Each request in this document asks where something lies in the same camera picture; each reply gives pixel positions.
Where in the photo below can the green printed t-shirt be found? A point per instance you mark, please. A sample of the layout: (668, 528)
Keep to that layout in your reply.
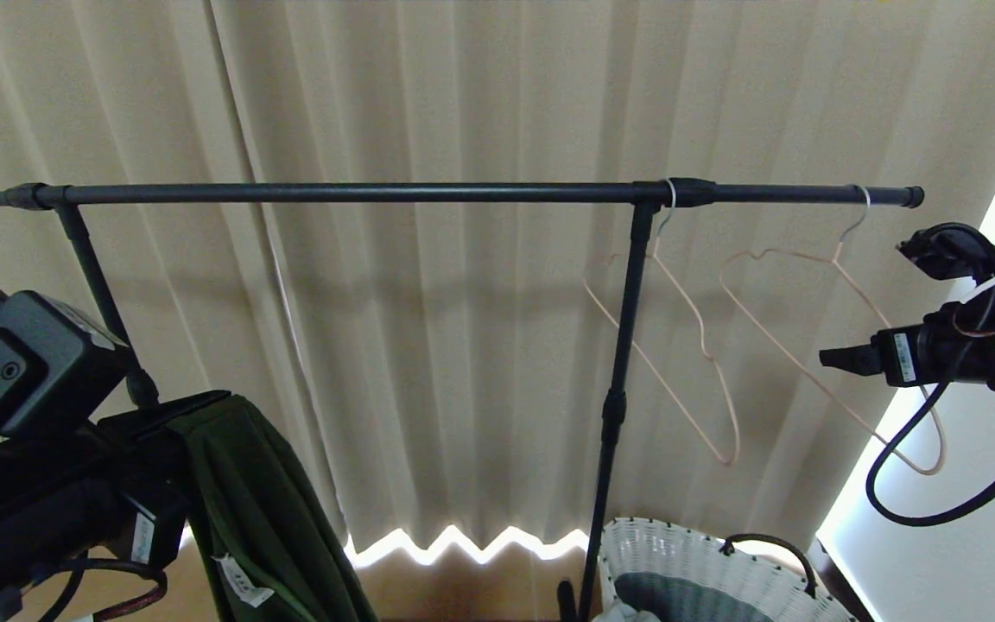
(264, 518)

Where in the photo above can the black clothes rack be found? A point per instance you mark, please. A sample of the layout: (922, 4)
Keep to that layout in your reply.
(377, 192)

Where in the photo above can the pale grey garment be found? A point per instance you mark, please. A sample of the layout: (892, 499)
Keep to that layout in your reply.
(636, 615)

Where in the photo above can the beige curtain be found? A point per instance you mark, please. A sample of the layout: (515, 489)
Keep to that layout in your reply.
(463, 389)

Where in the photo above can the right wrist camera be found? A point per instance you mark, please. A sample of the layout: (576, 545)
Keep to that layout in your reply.
(951, 250)

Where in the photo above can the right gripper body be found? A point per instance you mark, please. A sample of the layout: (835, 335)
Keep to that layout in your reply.
(929, 354)

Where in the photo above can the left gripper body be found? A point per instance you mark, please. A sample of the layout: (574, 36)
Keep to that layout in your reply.
(48, 536)

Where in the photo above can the white laundry basket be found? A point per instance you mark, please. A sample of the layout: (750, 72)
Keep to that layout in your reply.
(679, 549)

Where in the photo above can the pink clothes hanger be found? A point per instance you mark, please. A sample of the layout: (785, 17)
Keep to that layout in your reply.
(679, 292)
(808, 370)

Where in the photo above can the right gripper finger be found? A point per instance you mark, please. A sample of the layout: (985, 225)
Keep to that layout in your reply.
(860, 359)

